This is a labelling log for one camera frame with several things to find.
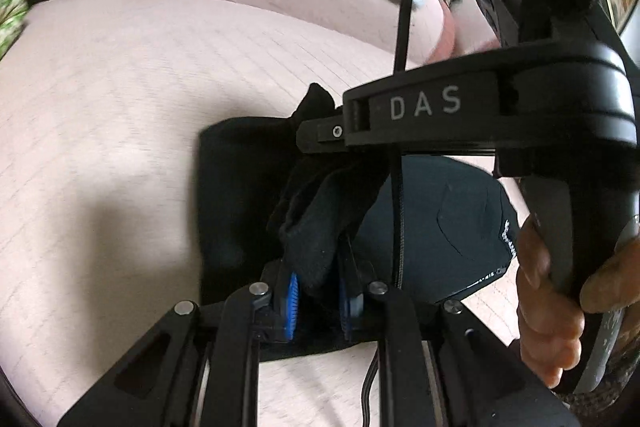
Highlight black pants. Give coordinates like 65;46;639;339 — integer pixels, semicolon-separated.
195;84;518;361

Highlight person's right hand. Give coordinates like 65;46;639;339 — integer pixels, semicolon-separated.
516;219;639;389

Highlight pink quilted mattress cover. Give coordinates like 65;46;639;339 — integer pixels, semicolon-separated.
1;0;393;426

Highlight green patterned rolled blanket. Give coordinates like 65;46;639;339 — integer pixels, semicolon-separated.
0;0;29;57

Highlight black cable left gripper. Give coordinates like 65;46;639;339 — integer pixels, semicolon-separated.
360;345;381;427

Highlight black cable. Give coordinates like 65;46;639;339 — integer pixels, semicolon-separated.
391;0;454;293

